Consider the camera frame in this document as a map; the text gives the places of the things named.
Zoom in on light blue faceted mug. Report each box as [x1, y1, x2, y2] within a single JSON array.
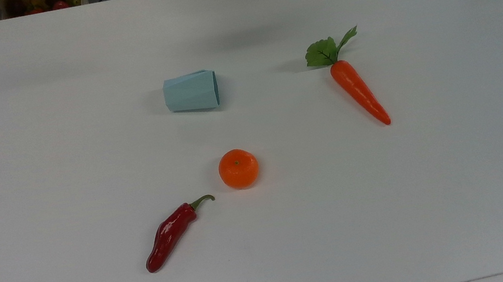
[[161, 68, 222, 116]]

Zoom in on box of toy fruit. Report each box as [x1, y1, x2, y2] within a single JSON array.
[[0, 0, 84, 20]]

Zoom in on orange toy carrot with leaves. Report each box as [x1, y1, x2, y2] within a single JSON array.
[[301, 22, 392, 137]]

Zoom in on orange toy mandarin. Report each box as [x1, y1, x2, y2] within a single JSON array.
[[216, 146, 263, 192]]

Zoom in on red toy chili pepper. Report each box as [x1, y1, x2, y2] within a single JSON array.
[[136, 194, 226, 275]]

